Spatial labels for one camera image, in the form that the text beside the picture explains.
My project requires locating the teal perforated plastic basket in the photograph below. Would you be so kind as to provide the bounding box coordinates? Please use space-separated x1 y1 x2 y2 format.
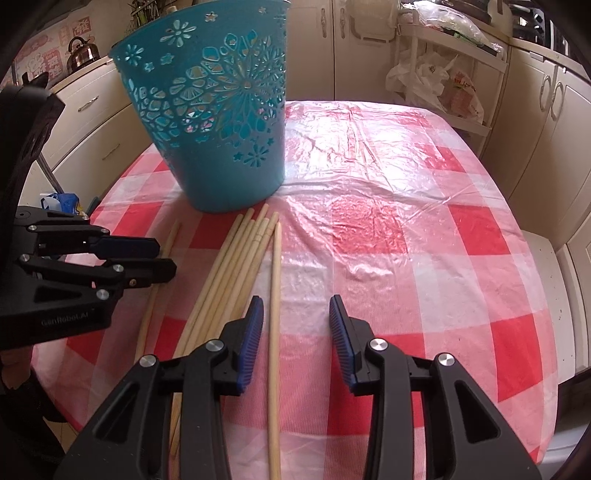
109 1 290 213

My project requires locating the white step stool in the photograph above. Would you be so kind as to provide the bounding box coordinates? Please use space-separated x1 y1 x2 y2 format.
523 231 589 384

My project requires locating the white plastic bag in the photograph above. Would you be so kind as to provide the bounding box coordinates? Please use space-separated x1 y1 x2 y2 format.
385 50 485 124

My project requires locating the white rolling cart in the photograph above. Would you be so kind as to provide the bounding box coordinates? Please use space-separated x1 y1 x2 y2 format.
386 10 509 155

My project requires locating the steel kettle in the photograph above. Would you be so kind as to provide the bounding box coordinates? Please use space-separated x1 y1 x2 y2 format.
66 36 100 74

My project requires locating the wooden chopstick apart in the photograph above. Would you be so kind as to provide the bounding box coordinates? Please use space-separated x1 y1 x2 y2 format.
134 220 180 362

